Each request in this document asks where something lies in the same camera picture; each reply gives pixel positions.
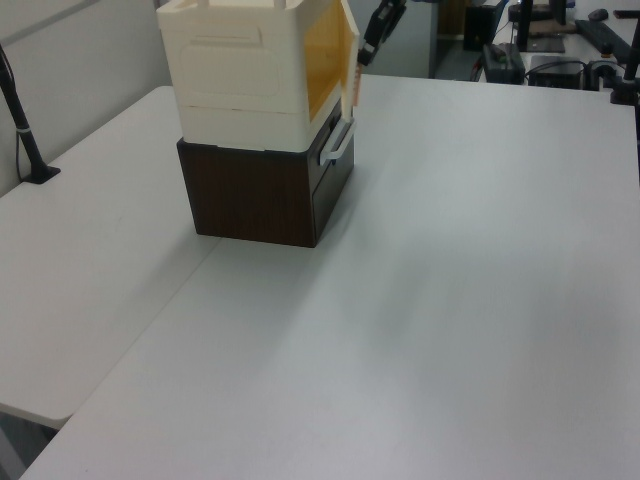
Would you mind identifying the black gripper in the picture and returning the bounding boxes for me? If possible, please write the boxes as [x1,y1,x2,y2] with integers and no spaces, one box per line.
[359,0,408,67]

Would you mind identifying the black electronics box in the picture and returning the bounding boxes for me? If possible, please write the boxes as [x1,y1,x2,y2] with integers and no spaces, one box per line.
[527,53,587,90]

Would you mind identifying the black computer tower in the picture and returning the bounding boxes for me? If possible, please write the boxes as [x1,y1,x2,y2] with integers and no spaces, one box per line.
[461,3,502,52]

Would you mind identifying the cream plastic cabinet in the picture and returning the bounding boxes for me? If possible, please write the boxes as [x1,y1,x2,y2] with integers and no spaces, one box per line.
[156,0,362,152]

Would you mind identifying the black monitor stand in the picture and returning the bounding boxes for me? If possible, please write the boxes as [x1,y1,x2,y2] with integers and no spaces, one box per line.
[507,0,568,54]

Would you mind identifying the dark brown wooden drawer box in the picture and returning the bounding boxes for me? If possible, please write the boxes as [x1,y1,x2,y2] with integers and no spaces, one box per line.
[175,106,358,250]

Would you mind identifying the black clamp mount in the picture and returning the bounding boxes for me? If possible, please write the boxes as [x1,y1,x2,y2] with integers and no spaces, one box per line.
[585,29,640,107]

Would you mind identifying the cream cabinet door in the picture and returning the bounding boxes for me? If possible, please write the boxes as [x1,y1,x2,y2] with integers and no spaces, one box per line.
[340,0,363,124]

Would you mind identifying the white drawer handle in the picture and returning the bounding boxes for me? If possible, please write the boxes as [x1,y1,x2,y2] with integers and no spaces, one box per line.
[317,116,358,166]

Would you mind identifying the brown wooden cupboard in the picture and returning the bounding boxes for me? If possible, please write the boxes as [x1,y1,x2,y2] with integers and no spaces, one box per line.
[438,0,467,39]

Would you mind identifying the black keyboard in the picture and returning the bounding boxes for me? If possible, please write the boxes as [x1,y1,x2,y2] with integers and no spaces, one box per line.
[574,18,640,57]

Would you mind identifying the black device with red part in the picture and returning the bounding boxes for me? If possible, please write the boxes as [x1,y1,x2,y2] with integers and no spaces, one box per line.
[480,41,527,85]

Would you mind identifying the black camera stand pole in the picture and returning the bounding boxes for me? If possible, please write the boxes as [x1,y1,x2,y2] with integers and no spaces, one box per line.
[0,41,62,185]

